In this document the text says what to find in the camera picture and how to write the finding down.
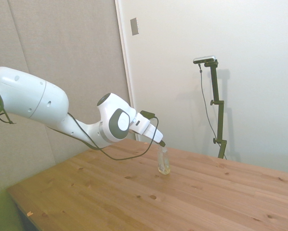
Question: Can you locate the clear sanitizer bottle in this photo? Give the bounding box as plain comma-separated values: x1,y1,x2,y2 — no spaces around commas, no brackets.
156,146,171,176

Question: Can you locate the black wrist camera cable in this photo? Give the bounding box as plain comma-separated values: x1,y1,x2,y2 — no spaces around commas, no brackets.
66,112,160,161

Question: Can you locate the grey wall plate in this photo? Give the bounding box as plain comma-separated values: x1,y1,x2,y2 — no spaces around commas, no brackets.
130,17,140,37

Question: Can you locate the black camera stand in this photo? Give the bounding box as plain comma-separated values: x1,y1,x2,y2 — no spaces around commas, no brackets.
203,60,228,159

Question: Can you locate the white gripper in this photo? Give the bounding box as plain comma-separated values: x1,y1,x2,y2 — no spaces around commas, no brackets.
129,112,167,148

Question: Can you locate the silver exterior camera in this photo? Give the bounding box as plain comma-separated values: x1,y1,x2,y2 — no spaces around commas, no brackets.
193,55,218,65

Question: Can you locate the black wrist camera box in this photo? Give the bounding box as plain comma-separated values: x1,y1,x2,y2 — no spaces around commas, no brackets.
140,110,156,119

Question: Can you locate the white door frame trim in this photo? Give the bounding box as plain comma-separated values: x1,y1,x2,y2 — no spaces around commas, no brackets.
114,0,138,141

